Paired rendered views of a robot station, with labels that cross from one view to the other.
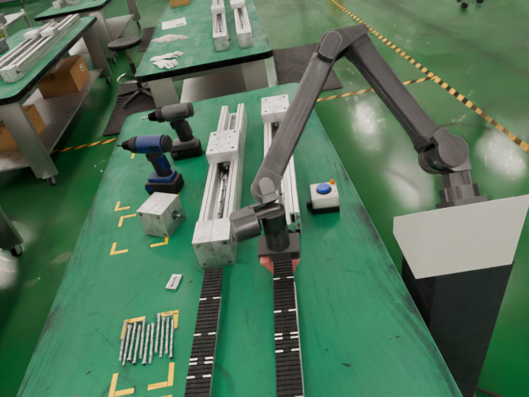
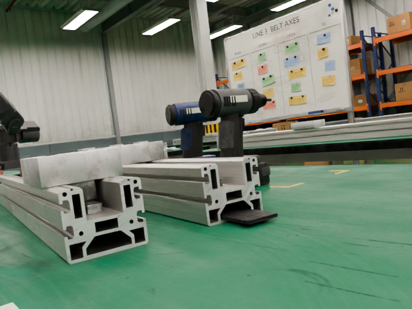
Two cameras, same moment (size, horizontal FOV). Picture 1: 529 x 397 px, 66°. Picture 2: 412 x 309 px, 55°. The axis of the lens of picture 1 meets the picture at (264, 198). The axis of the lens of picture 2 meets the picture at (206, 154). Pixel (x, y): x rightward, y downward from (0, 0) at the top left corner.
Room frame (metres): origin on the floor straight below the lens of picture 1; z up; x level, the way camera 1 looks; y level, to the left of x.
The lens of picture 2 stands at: (2.12, -0.33, 0.91)
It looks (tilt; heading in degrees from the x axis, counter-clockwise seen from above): 3 degrees down; 141
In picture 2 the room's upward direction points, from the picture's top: 7 degrees counter-clockwise
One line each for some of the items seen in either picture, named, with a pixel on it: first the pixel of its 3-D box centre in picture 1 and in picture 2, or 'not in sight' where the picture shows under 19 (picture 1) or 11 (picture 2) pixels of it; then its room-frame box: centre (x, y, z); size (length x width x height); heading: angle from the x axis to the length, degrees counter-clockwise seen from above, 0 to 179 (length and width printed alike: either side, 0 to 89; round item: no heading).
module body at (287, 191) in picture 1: (279, 153); (43, 196); (1.27, -0.08, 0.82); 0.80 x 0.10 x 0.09; 173
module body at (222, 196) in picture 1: (227, 160); (130, 180); (1.29, 0.10, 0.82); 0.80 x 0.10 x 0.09; 173
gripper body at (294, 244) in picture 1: (277, 237); (9, 155); (0.72, -0.01, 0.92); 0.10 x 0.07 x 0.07; 83
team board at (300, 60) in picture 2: not in sight; (287, 116); (-0.51, 2.89, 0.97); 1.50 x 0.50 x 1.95; 0
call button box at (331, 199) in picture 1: (321, 198); not in sight; (0.98, -0.17, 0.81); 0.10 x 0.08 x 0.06; 83
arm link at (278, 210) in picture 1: (271, 219); (8, 135); (0.72, -0.01, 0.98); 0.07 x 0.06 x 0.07; 100
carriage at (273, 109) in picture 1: (275, 111); (69, 175); (1.52, -0.11, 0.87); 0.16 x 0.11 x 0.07; 173
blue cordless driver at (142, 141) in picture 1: (149, 164); (205, 140); (1.25, 0.37, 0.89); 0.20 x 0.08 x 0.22; 72
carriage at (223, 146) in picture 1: (225, 149); (127, 159); (1.29, 0.10, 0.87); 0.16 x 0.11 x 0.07; 173
